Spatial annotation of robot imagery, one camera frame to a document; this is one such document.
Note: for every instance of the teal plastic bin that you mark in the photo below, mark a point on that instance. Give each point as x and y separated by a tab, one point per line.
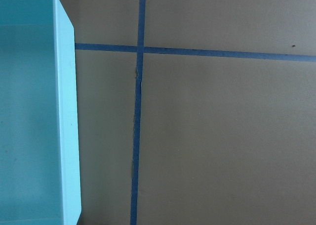
39	143

